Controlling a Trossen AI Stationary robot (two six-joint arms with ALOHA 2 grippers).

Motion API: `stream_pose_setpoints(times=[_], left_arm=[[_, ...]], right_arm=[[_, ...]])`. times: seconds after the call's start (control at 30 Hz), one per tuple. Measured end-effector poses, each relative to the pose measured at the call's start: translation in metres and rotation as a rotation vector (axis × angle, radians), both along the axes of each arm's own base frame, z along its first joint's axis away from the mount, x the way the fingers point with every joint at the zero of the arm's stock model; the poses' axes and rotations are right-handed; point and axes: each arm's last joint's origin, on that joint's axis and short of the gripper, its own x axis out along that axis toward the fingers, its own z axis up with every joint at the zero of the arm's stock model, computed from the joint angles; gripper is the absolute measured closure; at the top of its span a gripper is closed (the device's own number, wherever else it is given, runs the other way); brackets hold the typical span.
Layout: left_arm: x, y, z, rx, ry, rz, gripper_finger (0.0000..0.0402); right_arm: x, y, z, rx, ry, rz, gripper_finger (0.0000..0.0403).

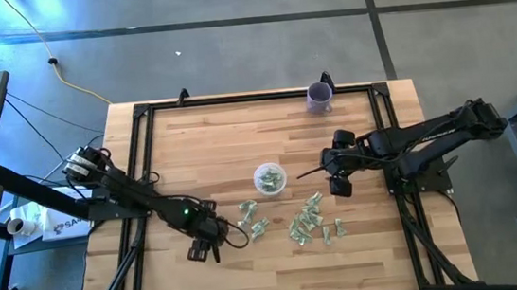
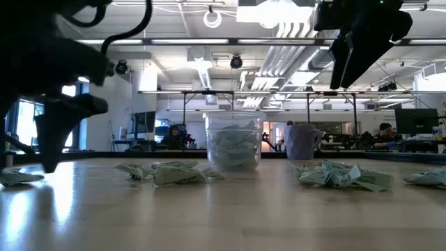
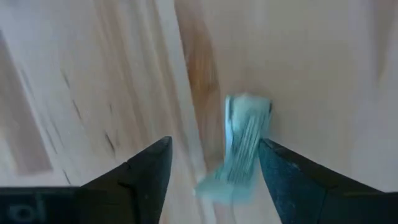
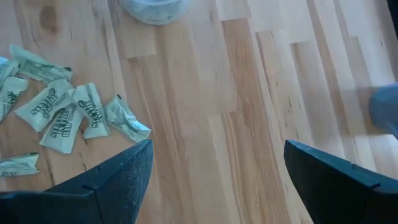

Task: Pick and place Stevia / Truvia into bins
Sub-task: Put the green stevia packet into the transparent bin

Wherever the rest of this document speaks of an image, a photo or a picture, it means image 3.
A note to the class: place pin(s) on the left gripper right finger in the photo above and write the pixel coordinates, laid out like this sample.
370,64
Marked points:
311,193

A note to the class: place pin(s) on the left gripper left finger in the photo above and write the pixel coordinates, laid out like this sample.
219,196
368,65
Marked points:
136,186

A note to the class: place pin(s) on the bill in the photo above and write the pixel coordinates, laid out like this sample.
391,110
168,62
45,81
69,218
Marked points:
245,140

